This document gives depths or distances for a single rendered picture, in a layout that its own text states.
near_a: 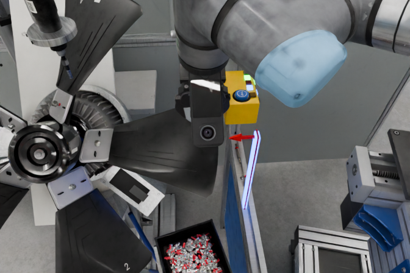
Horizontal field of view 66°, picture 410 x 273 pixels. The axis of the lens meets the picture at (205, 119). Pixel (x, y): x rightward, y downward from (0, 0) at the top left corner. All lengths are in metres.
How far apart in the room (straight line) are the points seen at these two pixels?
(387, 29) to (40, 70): 0.84
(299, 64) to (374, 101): 1.63
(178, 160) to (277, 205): 1.38
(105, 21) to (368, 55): 1.25
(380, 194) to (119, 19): 0.78
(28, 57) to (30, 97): 0.11
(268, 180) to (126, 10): 1.60
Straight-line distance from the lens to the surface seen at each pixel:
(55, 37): 0.52
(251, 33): 0.29
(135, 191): 0.82
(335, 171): 2.23
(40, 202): 1.05
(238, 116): 0.97
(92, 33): 0.69
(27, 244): 2.08
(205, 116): 0.44
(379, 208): 1.04
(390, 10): 0.37
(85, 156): 0.71
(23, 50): 1.01
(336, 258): 1.71
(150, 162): 0.66
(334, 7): 0.34
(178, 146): 0.67
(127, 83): 1.36
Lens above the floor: 1.72
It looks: 47 degrees down
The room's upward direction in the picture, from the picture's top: straight up
